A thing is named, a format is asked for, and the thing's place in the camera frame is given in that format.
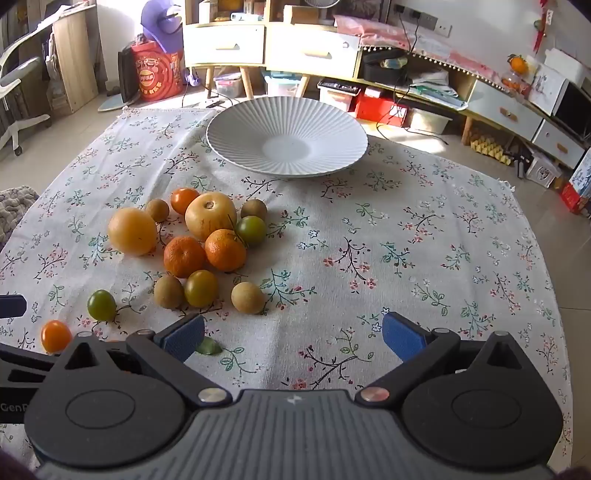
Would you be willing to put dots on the red gift box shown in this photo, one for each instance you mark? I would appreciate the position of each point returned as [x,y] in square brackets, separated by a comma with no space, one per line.
[157,76]

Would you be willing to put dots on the white canvas board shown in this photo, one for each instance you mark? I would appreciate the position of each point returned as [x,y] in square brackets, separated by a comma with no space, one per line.
[547,90]

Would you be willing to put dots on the orange mandarin with twig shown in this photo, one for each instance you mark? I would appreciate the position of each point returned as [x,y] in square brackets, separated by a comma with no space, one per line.
[225,251]

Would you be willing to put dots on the white milk carton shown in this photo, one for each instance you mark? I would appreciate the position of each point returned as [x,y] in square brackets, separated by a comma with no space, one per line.
[208,11]

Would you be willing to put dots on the white patterned box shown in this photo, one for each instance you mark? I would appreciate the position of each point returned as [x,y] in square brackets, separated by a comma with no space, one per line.
[542,171]

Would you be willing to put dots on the pile of papers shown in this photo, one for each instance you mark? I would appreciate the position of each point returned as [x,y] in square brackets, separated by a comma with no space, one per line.
[434,90]

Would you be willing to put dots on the wooden shelf cabinet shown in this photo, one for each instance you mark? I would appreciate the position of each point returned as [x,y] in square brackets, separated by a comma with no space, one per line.
[246,83]

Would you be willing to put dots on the wooden box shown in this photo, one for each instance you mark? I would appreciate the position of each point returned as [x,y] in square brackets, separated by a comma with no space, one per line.
[304,16]

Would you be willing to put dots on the yellow corrugated tray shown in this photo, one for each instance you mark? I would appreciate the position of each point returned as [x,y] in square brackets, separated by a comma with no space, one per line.
[489,147]

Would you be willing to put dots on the floral tablecloth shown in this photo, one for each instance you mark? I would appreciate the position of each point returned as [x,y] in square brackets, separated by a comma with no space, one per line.
[415,277]

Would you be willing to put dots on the red hanging ornament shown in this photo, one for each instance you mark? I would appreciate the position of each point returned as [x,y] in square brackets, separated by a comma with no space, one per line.
[540,25]

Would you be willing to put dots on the light blue oval board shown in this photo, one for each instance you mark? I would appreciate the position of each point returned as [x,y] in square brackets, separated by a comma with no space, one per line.
[113,105]

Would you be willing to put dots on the wooden drawer cabinet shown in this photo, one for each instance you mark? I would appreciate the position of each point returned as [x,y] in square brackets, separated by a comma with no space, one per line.
[303,85]

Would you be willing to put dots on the yellow-green cherry tomato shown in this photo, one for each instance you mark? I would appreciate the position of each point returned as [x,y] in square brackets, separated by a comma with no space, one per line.
[201,289]

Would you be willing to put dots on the grey wall socket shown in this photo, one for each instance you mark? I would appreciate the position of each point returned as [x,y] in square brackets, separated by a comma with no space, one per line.
[429,22]

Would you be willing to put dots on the long wooden low cabinet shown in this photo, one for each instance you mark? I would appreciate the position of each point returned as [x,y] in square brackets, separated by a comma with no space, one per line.
[461,85]

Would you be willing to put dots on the white ribbed plate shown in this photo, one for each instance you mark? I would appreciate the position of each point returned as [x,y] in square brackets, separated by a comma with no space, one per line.
[286,147]

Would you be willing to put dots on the white office chair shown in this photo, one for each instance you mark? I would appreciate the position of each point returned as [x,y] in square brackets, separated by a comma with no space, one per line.
[23,69]

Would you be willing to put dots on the red printed box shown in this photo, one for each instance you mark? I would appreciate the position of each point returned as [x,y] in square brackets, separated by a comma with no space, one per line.
[577,194]

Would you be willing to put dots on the orange tangerine ornament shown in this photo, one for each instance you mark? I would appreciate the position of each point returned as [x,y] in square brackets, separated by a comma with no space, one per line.
[518,64]

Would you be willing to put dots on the clear storage box blue lid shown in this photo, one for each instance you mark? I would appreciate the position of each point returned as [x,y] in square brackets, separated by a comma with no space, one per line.
[281,85]

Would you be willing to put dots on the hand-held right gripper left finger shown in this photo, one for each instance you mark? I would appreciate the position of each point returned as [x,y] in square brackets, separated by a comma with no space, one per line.
[184,337]

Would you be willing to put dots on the light blue thermometer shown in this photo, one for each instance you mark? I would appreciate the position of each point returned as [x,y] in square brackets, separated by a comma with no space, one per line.
[247,16]

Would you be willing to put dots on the green cherry tomato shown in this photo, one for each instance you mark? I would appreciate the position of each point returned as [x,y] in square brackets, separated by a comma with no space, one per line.
[101,304]
[251,230]

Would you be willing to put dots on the wall socket with black plugs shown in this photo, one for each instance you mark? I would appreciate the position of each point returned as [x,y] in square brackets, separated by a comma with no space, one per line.
[406,11]

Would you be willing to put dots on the red storage box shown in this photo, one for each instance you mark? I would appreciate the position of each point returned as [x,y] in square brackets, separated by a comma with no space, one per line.
[378,110]

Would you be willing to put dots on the pink tasselled cloth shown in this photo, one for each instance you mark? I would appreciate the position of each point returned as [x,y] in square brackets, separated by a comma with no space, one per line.
[438,50]

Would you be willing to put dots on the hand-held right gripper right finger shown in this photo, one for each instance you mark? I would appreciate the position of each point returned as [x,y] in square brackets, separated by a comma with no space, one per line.
[401,337]

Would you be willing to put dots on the purple toy figure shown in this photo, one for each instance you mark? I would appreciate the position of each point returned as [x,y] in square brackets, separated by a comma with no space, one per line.
[161,23]

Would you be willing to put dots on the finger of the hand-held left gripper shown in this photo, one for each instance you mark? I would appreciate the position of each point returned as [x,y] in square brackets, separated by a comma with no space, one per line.
[27,357]
[11,307]

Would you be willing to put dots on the black screen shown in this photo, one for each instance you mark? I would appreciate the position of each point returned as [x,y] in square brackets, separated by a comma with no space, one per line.
[572,110]

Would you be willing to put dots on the clear storage box black lid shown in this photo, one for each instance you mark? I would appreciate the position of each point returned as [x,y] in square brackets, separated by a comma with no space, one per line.
[337,97]

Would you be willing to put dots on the orange cherry tomato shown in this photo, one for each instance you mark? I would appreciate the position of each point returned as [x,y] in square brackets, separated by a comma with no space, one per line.
[55,336]
[183,199]

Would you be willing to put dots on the black case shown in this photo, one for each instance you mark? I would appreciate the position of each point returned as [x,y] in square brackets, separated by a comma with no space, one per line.
[383,74]

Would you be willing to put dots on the white storage box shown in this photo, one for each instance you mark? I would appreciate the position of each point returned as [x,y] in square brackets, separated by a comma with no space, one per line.
[429,122]

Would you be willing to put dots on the white foam box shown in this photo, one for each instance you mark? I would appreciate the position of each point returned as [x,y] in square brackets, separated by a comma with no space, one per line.
[565,62]

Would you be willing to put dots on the brown longan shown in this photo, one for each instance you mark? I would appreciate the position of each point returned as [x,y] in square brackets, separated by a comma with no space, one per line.
[168,291]
[157,210]
[248,298]
[254,208]

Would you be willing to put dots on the orange round object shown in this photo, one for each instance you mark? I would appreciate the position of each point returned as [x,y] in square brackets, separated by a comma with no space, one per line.
[230,4]

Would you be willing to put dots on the large yellow round fruit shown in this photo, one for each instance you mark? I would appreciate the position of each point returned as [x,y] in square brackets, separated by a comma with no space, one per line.
[133,231]

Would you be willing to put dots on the wooden desk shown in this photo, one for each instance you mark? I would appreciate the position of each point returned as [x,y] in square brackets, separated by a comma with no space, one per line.
[74,55]

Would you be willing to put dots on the purple plastic object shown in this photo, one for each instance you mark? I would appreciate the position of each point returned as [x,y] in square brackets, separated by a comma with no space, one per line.
[193,78]

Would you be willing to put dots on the grey knitted blanket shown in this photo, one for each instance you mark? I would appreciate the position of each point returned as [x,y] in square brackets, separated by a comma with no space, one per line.
[16,203]

